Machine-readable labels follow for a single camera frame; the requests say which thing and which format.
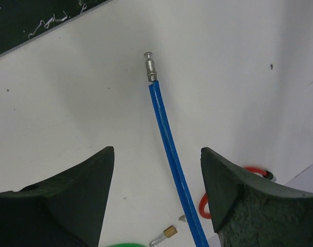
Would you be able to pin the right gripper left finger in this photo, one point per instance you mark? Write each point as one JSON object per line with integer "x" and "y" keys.
{"x": 66, "y": 209}

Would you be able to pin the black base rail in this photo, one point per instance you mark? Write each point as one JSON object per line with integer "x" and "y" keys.
{"x": 23, "y": 20}

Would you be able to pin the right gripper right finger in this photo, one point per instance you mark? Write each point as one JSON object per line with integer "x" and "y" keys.
{"x": 249, "y": 210}

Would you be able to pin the blue cable lock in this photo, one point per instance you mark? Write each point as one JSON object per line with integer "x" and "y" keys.
{"x": 183, "y": 192}

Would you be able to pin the green cable lock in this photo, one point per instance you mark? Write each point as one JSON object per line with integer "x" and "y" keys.
{"x": 126, "y": 244}

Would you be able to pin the padlock keys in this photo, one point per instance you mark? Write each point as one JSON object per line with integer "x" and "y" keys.
{"x": 183, "y": 219}

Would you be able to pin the brass padlock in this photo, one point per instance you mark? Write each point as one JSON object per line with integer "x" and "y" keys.
{"x": 166, "y": 234}

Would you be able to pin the red cable lock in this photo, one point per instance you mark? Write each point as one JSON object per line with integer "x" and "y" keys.
{"x": 254, "y": 169}

